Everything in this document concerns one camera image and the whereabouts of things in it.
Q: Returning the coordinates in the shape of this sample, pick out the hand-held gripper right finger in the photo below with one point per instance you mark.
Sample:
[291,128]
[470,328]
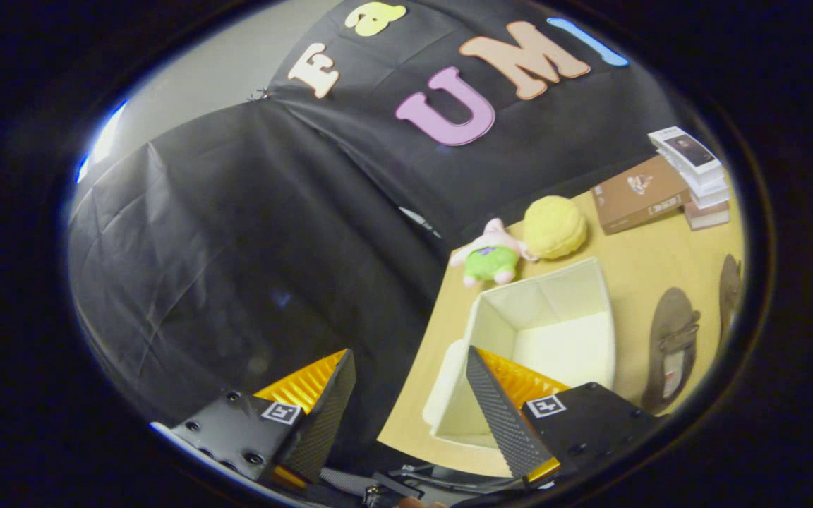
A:
[502,420]

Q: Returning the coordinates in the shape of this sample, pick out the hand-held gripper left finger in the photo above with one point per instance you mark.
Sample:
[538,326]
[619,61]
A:
[322,416]

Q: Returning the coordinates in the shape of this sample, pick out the beige fabric storage box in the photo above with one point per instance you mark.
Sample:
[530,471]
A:
[555,346]

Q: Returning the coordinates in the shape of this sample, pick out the brown suede shoe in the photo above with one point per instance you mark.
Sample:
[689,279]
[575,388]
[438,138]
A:
[729,289]
[671,339]

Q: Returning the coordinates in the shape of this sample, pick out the pink and green plush toy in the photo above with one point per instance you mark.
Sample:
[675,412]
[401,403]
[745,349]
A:
[492,261]

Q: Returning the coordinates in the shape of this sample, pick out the yellow plush ball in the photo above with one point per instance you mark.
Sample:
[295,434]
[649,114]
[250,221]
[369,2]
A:
[555,227]

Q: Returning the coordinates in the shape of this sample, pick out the brown book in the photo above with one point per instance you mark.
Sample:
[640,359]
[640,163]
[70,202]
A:
[636,197]

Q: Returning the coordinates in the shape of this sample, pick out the pale pink book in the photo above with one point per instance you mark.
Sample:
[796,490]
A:
[706,215]

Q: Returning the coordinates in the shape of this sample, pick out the white book with portrait cover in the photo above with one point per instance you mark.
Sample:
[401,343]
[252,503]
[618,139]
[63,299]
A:
[685,148]

